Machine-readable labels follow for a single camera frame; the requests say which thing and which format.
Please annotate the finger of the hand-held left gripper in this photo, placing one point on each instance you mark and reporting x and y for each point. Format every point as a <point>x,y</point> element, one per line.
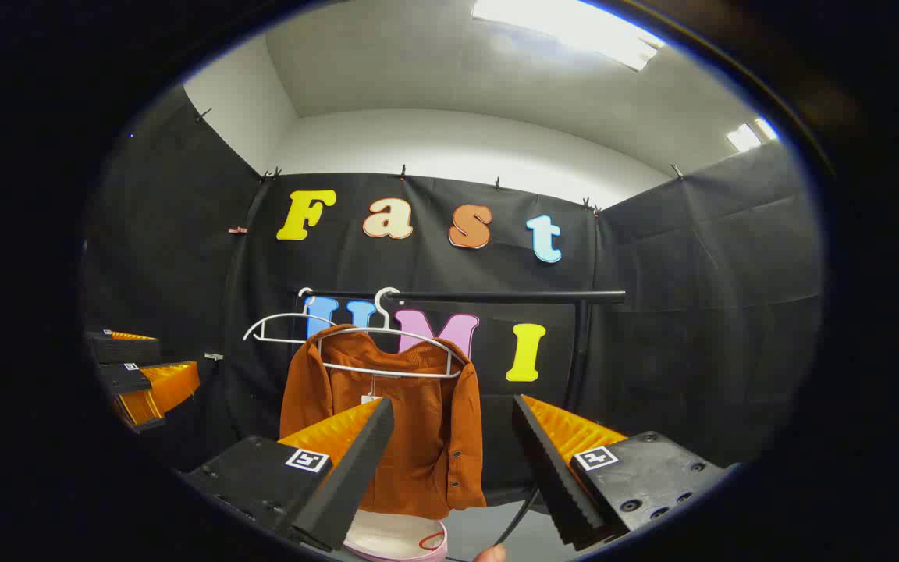
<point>165,386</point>
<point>126,351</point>

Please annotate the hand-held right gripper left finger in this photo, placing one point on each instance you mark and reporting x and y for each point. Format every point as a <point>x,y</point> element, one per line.
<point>356,468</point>

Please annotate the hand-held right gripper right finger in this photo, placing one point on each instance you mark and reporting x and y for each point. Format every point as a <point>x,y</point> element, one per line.
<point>547,468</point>

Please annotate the white laundry hamper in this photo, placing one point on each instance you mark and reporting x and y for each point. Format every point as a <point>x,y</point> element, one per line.
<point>387,538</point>

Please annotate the white clothes hanger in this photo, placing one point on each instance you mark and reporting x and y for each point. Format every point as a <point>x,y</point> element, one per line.
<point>395,371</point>
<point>286,340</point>

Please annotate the black clothes rack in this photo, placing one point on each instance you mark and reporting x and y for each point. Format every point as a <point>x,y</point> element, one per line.
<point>496,297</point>

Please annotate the black backdrop cloth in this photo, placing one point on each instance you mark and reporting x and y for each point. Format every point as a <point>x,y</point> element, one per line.
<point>652,312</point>

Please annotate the small ceiling light panel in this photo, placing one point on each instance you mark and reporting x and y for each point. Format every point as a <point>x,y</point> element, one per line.
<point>746,136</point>

